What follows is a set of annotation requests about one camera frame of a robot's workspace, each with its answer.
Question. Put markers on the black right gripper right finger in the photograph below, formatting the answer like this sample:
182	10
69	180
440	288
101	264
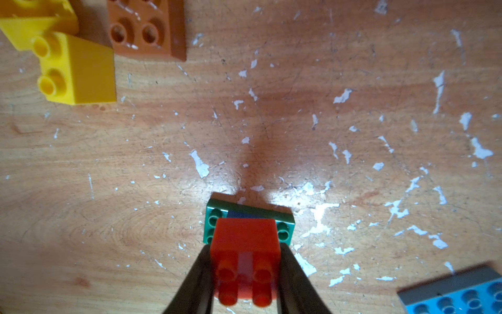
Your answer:
295	293

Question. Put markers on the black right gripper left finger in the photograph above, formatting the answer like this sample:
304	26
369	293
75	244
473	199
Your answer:
196	294

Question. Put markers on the red lego brick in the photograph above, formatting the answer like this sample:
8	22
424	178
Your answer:
245	254

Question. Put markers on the dark green lego plate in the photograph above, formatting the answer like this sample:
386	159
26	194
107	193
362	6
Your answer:
217	208

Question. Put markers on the yellow lego brick front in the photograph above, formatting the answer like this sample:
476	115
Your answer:
74	71

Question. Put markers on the yellow lego brick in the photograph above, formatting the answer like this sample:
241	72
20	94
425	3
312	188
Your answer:
22	20
74	71

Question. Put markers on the brown lego brick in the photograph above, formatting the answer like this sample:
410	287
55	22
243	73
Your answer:
148	29

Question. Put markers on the dark blue lego brick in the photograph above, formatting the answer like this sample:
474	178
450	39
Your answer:
237	214

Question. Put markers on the light blue lego plate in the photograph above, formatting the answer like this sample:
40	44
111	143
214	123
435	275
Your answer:
475	290

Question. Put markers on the yellow lego brick rear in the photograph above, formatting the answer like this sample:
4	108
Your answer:
22	20

